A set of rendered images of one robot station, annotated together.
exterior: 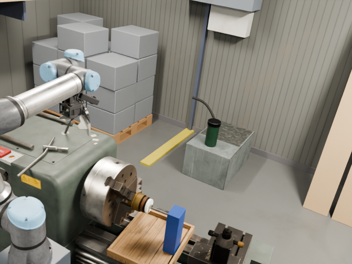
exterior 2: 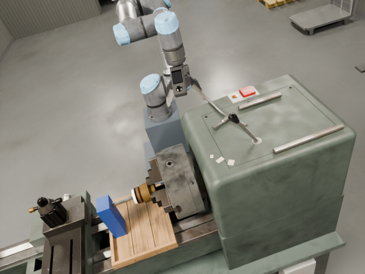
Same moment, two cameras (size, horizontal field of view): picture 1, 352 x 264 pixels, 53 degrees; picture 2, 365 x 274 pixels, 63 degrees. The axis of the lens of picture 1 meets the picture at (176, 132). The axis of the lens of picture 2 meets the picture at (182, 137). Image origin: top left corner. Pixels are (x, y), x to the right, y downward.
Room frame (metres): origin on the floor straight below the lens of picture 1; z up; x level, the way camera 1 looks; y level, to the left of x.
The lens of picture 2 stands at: (2.24, -0.02, 2.11)
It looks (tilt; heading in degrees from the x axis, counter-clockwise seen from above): 42 degrees down; 156
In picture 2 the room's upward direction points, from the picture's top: 17 degrees counter-clockwise
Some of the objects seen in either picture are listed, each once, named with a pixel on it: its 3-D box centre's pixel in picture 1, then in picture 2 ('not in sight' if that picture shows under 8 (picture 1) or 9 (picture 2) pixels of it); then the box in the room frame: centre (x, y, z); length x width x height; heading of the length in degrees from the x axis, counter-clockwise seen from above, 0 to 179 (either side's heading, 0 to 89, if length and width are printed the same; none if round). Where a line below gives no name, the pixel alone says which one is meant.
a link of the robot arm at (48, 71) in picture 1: (59, 71); (159, 23); (1.26, 0.46, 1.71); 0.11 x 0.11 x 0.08; 67
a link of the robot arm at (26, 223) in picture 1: (25, 219); (153, 88); (0.94, 0.48, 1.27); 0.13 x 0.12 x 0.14; 67
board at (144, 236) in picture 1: (153, 240); (139, 222); (1.32, 0.04, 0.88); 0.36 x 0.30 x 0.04; 160
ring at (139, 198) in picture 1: (139, 201); (146, 192); (1.35, 0.13, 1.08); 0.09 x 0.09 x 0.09; 70
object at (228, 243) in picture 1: (226, 238); (45, 205); (1.12, -0.26, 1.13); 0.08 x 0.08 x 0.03
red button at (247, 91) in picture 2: (1, 152); (247, 92); (1.34, 0.77, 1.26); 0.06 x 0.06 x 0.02; 70
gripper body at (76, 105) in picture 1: (73, 101); (178, 70); (1.35, 0.44, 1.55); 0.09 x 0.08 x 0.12; 147
